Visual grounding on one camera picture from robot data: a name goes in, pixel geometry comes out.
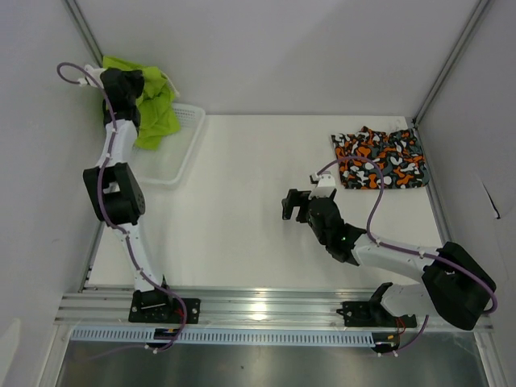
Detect lime green shorts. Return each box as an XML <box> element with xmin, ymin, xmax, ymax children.
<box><xmin>102</xmin><ymin>56</ymin><xmax>181</xmax><ymax>151</ymax></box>

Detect white plastic basket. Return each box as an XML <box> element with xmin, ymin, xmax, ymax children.
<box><xmin>131</xmin><ymin>103</ymin><xmax>206</xmax><ymax>189</ymax></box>

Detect orange camouflage shorts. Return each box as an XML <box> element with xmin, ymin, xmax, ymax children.
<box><xmin>331</xmin><ymin>127</ymin><xmax>430</xmax><ymax>189</ymax></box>

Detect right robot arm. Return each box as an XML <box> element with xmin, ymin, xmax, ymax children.
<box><xmin>281</xmin><ymin>189</ymin><xmax>496</xmax><ymax>331</ymax></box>

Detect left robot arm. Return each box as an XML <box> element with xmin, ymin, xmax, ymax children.
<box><xmin>80</xmin><ymin>65</ymin><xmax>175</xmax><ymax>323</ymax></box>

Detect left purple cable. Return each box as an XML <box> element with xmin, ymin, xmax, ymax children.
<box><xmin>56</xmin><ymin>62</ymin><xmax>189</xmax><ymax>356</ymax></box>

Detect purple cable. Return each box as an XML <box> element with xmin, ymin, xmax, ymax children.
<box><xmin>316</xmin><ymin>156</ymin><xmax>499</xmax><ymax>358</ymax></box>
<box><xmin>56</xmin><ymin>62</ymin><xmax>189</xmax><ymax>356</ymax></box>

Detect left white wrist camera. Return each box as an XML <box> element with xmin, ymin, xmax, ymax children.
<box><xmin>77</xmin><ymin>64</ymin><xmax>106</xmax><ymax>89</ymax></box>

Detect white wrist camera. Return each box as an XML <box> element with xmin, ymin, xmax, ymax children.
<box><xmin>77</xmin><ymin>64</ymin><xmax>106</xmax><ymax>89</ymax></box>
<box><xmin>309</xmin><ymin>172</ymin><xmax>336</xmax><ymax>200</ymax></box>

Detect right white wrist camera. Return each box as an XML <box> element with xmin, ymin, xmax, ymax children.
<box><xmin>309</xmin><ymin>172</ymin><xmax>336</xmax><ymax>200</ymax></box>

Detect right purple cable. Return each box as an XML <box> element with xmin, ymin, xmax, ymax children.
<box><xmin>316</xmin><ymin>156</ymin><xmax>499</xmax><ymax>358</ymax></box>

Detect left aluminium corner post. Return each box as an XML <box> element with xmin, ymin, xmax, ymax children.
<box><xmin>61</xmin><ymin>0</ymin><xmax>103</xmax><ymax>67</ymax></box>

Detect aluminium corner post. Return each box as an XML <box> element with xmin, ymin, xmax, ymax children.
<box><xmin>61</xmin><ymin>0</ymin><xmax>103</xmax><ymax>67</ymax></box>
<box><xmin>411</xmin><ymin>0</ymin><xmax>495</xmax><ymax>128</ymax></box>

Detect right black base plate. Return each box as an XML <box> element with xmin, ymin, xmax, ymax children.
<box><xmin>336</xmin><ymin>301</ymin><xmax>417</xmax><ymax>328</ymax></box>

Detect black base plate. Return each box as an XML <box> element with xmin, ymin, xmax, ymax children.
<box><xmin>128</xmin><ymin>290</ymin><xmax>201</xmax><ymax>324</ymax></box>
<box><xmin>336</xmin><ymin>301</ymin><xmax>417</xmax><ymax>328</ymax></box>

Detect right aluminium side rail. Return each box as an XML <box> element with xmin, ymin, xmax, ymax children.
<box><xmin>406</xmin><ymin>117</ymin><xmax>471</xmax><ymax>299</ymax></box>

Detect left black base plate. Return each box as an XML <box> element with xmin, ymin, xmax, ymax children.
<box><xmin>128</xmin><ymin>290</ymin><xmax>201</xmax><ymax>324</ymax></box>

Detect white slotted cable duct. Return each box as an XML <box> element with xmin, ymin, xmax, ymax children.
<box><xmin>70</xmin><ymin>326</ymin><xmax>375</xmax><ymax>347</ymax></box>

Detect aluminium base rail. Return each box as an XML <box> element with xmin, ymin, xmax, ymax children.
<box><xmin>54</xmin><ymin>286</ymin><xmax>493</xmax><ymax>332</ymax></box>

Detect right aluminium corner post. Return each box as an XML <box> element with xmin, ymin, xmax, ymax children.
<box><xmin>411</xmin><ymin>0</ymin><xmax>495</xmax><ymax>128</ymax></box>

